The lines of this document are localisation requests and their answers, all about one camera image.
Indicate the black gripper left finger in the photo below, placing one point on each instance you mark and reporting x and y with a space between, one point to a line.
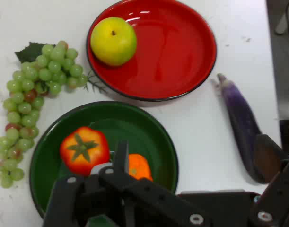
139 189

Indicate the small orange toy fruit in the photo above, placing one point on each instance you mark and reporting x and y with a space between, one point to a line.
140 165

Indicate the yellow-green toy apple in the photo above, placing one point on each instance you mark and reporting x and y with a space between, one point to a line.
113 42

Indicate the red-orange toy tomato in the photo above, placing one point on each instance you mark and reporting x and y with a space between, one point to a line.
84 151

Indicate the green toy grape bunch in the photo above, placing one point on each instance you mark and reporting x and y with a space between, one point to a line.
28 73

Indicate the purple toy eggplant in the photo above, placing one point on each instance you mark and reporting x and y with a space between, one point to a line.
239 111

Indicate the red round plate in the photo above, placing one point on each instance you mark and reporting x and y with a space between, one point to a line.
170 59

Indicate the dark green round plate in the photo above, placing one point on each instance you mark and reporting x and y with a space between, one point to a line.
139 132

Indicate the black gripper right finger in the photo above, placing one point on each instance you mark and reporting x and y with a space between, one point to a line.
279 189

